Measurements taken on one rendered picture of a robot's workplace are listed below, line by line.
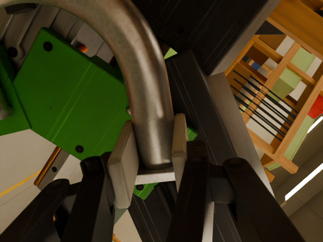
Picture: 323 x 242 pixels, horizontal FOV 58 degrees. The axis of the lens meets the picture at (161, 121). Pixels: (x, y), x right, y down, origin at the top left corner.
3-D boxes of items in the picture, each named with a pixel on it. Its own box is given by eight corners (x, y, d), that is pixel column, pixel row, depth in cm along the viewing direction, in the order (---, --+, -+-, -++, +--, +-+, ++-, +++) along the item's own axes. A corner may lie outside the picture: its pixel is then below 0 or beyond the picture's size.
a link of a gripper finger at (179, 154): (170, 155, 15) (185, 153, 15) (174, 113, 22) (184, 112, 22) (179, 203, 16) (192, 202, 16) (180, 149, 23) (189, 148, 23)
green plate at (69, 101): (31, 93, 43) (149, 169, 46) (-2, 110, 35) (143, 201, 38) (67, 24, 39) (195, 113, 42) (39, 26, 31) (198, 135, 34)
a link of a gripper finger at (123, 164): (130, 209, 16) (117, 210, 16) (142, 154, 23) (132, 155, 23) (118, 161, 15) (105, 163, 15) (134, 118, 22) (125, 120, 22)
